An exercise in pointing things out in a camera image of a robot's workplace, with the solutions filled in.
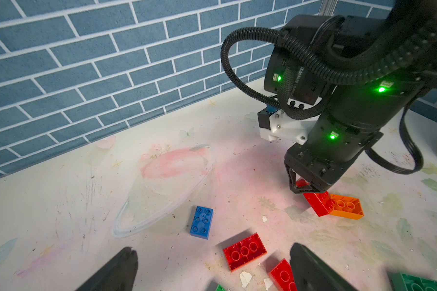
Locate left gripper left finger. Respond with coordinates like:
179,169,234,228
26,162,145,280
77,247,138,291

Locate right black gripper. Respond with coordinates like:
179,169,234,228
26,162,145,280
284,82,424,194

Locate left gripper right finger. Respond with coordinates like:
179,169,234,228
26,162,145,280
290,242,357,291

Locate red lego brick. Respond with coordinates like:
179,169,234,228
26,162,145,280
303,192,335,217

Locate orange lego brick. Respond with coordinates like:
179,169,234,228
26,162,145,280
330,194,364,220

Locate long green lego brick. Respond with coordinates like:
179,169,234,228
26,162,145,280
390,273,437,291

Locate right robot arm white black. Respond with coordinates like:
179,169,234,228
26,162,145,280
220,1,437,194

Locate red lego brick vertical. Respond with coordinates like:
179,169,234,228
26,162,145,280
269,259,297,291

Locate red lego brick horizontal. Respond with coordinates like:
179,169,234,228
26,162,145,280
223,233,267,272

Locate small green lego brick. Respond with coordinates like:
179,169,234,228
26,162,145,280
215,285,227,291

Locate small blue lego brick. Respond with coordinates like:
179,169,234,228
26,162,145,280
189,206,214,240

